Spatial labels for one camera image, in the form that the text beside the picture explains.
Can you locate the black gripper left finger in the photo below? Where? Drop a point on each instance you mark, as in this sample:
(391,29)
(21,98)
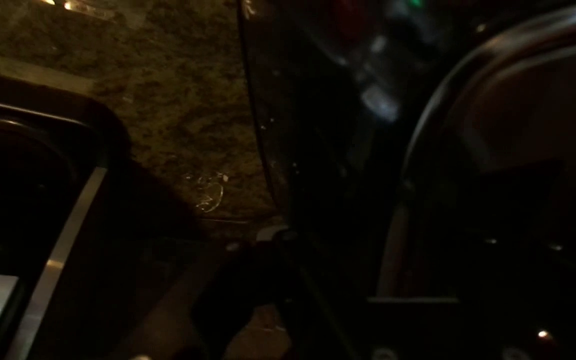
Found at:
(255,321)

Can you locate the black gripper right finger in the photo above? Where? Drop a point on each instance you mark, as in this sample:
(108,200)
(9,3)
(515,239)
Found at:
(414,331)

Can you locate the black device with silver trim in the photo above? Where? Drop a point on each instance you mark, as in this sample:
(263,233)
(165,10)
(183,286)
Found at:
(35,200)

